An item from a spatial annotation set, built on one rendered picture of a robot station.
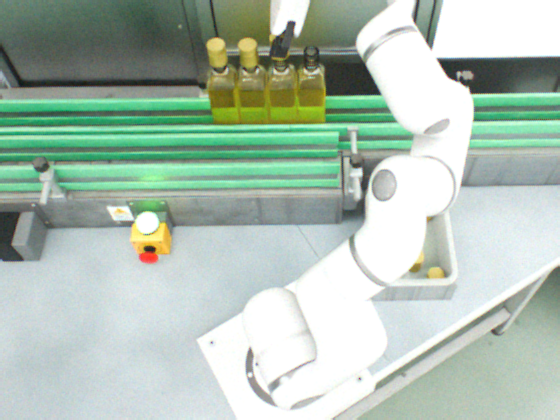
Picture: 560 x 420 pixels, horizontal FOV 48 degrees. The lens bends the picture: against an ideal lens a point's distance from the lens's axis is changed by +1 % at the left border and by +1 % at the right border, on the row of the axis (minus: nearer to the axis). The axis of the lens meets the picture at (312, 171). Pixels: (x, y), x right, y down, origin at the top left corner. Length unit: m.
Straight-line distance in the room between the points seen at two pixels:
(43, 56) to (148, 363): 0.70
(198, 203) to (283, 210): 0.18
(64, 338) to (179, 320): 0.23
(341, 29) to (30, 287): 0.84
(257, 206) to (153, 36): 0.43
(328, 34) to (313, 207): 0.36
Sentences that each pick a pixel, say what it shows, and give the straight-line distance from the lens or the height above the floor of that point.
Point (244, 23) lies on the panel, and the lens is 1.32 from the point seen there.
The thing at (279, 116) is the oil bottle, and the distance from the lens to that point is 1.30.
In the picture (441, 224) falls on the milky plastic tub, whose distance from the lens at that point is 1.37.
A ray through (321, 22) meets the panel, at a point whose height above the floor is 1.09.
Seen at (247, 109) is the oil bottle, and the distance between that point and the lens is 1.28.
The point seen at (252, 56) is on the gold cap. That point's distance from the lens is 1.18.
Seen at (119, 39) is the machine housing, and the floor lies 1.02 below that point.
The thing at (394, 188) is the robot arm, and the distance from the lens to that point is 0.79.
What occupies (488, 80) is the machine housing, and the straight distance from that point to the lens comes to 1.56.
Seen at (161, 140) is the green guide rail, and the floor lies 0.95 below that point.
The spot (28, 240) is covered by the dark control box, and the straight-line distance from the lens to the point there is 1.44.
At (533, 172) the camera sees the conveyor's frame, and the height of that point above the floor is 0.81.
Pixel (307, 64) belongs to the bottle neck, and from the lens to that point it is 1.20.
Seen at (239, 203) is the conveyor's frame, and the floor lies 0.85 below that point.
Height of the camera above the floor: 2.00
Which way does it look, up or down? 57 degrees down
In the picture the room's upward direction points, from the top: straight up
